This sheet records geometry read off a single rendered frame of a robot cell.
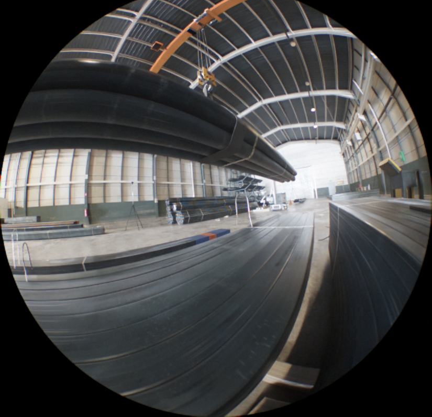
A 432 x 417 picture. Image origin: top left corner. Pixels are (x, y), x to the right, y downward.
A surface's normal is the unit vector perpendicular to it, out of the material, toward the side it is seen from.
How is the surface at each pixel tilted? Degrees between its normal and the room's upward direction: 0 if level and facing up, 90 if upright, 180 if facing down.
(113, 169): 90
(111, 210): 90
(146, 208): 90
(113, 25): 170
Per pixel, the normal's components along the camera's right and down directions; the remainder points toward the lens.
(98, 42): 0.22, 0.96
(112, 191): 0.73, -0.09
